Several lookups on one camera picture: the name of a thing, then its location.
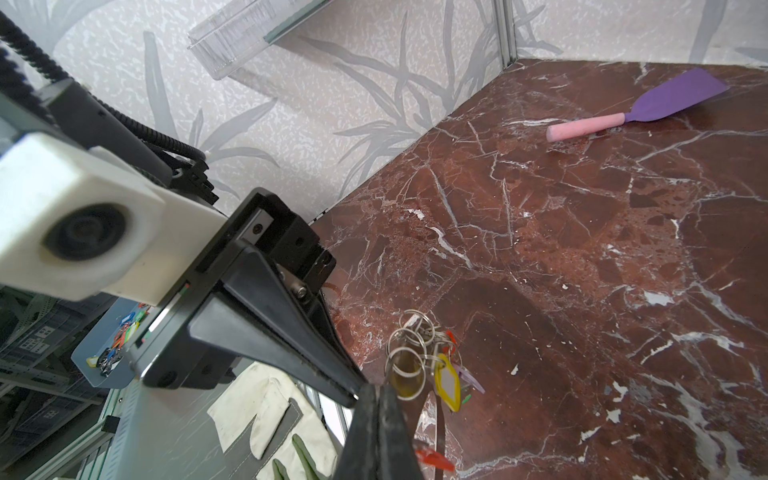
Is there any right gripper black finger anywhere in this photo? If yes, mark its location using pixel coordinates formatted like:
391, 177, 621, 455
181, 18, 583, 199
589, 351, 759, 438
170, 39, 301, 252
333, 384, 423, 480

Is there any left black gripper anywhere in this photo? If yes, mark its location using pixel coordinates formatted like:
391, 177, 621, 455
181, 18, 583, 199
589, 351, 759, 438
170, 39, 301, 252
125, 188, 366, 408

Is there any red key tag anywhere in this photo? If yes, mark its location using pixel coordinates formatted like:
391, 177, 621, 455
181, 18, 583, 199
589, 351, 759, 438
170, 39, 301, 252
415, 447, 455, 472

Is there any white green work glove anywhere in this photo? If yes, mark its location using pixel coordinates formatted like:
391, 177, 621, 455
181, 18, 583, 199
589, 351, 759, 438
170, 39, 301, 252
207, 362, 339, 479

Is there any yellow key tag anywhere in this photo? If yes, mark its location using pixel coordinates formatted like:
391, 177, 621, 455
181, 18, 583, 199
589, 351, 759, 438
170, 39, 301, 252
434, 353, 462, 412

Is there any purple pink toy spatula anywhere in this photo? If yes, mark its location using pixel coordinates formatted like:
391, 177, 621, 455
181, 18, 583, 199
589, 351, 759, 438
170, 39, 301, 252
545, 68, 729, 142

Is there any clear plastic wall tray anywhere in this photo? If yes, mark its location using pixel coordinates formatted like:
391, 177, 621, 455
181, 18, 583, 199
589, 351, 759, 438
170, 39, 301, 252
188, 0, 327, 80

